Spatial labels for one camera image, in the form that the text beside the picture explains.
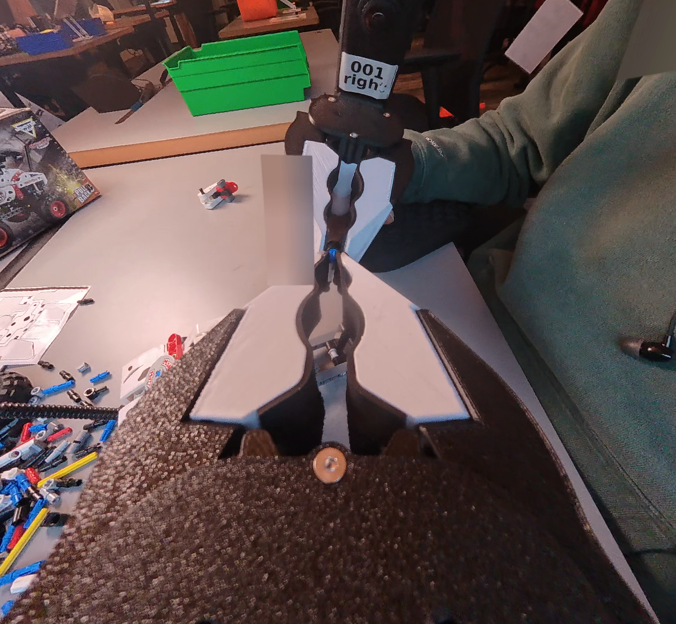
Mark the pile of small brick parts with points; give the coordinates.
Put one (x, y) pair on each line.
(68, 468)

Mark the blue brick pin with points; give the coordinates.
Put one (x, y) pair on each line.
(331, 259)

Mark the black toy tyre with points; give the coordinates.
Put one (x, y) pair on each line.
(10, 389)

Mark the white paper sheet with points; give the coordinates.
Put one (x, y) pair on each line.
(544, 32)

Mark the toy truck cardboard box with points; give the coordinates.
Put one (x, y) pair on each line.
(31, 180)

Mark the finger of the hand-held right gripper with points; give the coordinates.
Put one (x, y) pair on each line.
(377, 196)
(321, 196)

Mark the white sticker sheet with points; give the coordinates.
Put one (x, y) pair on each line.
(31, 328)

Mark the white brick toy truck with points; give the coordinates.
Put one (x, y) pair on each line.
(140, 370)

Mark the black chair armrest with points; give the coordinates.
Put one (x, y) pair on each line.
(422, 233)

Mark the green plastic bin stack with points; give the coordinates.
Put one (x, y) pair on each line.
(237, 79)

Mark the person's green sweatshirt torso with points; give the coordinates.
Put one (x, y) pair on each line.
(581, 264)

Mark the black ridged rod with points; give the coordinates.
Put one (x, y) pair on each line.
(53, 411)

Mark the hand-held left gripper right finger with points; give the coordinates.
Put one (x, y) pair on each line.
(406, 359)

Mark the grey desk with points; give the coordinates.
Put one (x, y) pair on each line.
(158, 243)

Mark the black earbud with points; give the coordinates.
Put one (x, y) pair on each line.
(647, 350)

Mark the small white red brick assembly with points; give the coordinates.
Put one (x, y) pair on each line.
(214, 196)

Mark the blue plastic bin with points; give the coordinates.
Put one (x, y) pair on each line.
(42, 41)

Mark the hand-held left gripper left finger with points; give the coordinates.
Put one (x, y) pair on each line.
(253, 359)

